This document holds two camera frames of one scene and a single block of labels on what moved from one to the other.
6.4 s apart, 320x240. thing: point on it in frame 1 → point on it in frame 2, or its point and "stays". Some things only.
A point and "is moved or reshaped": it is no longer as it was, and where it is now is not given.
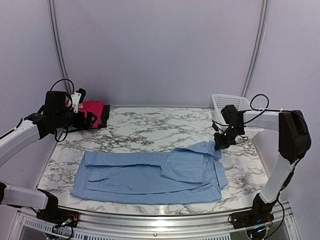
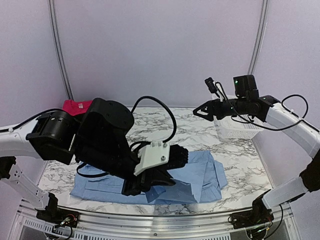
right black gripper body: (226, 139) → (222, 113)
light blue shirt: (192, 173) is moved or reshaped
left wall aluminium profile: (54, 21) stays
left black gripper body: (78, 123) → (109, 157)
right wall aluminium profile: (264, 18) stays
